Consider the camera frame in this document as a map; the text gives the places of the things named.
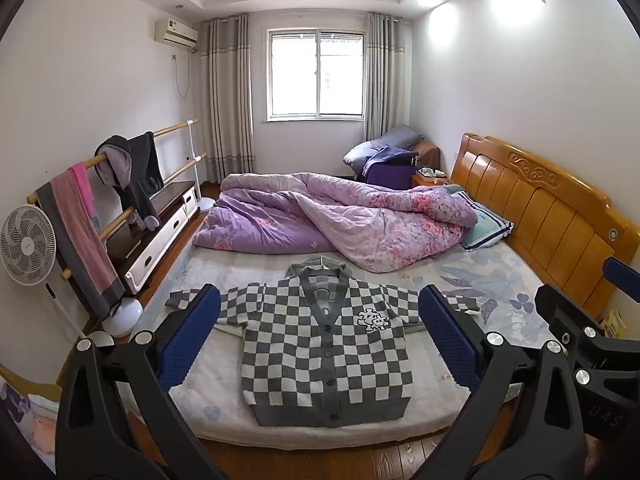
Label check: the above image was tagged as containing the grey beige curtain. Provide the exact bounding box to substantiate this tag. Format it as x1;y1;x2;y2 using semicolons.
362;11;412;141
199;12;257;185

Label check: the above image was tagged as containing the grey white checkered cardigan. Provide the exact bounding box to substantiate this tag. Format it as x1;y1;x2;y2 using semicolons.
165;256;493;428

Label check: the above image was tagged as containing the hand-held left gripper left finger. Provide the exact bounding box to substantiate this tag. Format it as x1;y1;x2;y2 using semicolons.
55;284;237;480

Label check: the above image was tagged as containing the wooden nightstand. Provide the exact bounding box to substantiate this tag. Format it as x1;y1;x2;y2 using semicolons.
411;167;453;190

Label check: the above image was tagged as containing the teal pillow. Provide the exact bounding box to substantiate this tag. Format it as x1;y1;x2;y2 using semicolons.
442;185;515;252

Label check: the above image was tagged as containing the window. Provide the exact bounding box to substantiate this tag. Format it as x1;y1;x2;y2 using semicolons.
266;29;366;121

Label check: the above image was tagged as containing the wooden bar clothes rack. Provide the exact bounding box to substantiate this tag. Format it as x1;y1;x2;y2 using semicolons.
27;119;216;338

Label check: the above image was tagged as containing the white standing fan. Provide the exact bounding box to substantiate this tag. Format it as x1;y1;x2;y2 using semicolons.
0;204;88;341

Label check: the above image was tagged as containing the bright pink cloth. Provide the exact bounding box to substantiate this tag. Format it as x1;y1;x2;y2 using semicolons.
69;162;97;233

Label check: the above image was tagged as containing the blue grey pillow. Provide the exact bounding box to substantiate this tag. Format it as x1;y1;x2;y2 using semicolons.
343;125;426;167

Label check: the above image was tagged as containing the white air conditioner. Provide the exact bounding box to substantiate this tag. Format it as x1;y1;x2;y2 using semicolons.
154;17;200;50

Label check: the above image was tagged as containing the air conditioner cable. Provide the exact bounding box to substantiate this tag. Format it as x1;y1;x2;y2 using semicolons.
172;52;192;99

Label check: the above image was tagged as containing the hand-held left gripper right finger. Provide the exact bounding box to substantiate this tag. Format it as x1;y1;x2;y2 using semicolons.
400;284;596;480

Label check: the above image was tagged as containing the dark hooded jacket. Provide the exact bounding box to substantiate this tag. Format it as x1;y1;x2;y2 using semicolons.
94;131;165;233

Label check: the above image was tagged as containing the yellow packet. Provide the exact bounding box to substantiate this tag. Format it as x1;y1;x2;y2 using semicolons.
600;310;629;339

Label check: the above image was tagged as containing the wooden headboard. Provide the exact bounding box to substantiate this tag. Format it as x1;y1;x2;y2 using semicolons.
452;132;618;321

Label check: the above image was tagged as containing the brown chair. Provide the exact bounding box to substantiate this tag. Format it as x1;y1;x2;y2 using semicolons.
415;140;442;171

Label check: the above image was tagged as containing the purple floral quilt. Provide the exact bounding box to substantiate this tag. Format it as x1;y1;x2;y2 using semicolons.
192;172;480;273

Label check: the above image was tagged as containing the light grey garment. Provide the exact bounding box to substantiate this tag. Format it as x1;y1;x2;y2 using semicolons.
95;147;133;189

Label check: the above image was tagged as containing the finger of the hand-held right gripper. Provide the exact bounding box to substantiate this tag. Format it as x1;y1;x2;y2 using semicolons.
534;284;640;368
602;257;640;305

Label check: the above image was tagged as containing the dark purple cloth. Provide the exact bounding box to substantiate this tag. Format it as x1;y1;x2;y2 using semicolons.
361;146;418;186

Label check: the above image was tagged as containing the floral cloth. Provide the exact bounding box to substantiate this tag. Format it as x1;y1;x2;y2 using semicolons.
0;377;62;476

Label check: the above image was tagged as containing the floral bed sheet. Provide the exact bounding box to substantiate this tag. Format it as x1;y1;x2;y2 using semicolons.
435;242;553;361

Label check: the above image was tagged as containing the dark and white tv cabinet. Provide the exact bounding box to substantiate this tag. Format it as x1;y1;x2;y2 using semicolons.
107;181;201;297

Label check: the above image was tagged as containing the pink towel with grey edge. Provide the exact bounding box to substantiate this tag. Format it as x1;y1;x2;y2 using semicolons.
36;162;126;318

